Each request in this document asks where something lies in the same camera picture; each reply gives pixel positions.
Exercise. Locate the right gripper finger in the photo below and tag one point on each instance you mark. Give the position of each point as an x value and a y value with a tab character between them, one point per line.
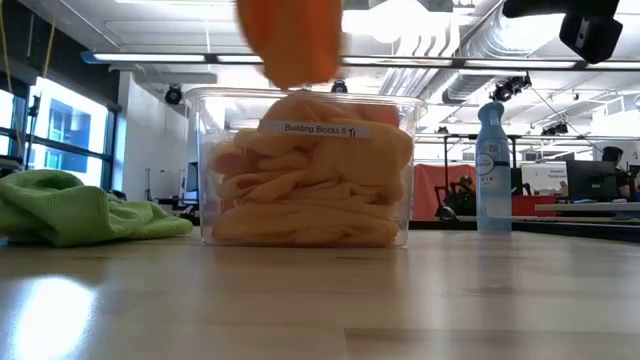
532	8

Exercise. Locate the green microfiber towel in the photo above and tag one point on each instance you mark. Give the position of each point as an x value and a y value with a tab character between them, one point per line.
75	210

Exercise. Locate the black spotlight cluster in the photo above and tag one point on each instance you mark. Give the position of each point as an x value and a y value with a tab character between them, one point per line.
502	92
555	130

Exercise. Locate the person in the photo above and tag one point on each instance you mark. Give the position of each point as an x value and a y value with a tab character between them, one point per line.
612	155

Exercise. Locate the black computer monitor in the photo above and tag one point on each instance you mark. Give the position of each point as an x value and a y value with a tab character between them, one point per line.
590	180

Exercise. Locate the white sign board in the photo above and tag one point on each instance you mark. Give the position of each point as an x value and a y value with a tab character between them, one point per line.
545	175

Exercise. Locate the grey background desk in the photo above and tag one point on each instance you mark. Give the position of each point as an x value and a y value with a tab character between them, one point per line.
585	207

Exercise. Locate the light blue spray bottle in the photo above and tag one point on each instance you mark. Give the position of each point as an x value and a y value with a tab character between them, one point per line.
493	190

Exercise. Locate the black wheeled machine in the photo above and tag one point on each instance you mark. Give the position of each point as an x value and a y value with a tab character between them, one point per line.
462	192

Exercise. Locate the black ceiling spotlight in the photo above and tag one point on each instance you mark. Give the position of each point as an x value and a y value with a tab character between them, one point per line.
339	87
173	94

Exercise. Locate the red partition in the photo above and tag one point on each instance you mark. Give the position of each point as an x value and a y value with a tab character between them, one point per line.
430	190

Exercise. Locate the clear plastic bin with label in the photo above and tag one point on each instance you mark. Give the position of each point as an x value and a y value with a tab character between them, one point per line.
315	129

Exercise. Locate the long linear ceiling light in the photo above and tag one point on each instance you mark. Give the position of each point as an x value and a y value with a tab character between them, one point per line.
160	57

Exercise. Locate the large window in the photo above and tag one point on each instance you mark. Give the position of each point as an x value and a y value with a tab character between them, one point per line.
70	130

